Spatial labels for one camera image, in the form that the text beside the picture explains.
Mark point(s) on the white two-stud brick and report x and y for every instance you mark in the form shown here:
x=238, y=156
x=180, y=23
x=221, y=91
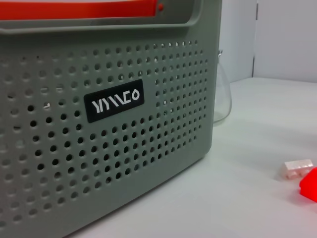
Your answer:
x=296, y=168

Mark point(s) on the glass carafe with black lid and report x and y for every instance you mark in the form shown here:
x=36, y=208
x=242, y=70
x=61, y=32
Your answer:
x=223, y=99

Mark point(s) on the small red single brick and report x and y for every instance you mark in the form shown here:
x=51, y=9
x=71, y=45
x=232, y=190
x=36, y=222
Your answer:
x=309, y=186

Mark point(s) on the grey-green perforated storage bin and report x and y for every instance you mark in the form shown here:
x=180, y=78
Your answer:
x=111, y=136

